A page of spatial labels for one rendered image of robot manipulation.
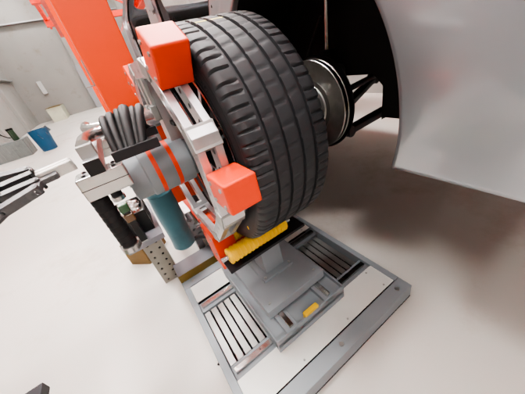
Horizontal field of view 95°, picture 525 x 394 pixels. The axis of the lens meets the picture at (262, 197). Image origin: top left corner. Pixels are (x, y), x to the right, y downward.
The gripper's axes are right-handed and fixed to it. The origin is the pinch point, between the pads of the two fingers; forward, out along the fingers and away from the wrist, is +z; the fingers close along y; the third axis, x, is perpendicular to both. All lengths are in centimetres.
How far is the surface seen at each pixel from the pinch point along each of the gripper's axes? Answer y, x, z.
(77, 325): 18, 115, -53
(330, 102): -16, 5, 78
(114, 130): -9.5, -10.8, 13.9
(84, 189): -13.3, -4.2, 3.6
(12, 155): 668, 451, -180
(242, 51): -11.6, -18.2, 43.7
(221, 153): -22.7, -5.8, 29.2
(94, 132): 0.9, -4.6, 10.7
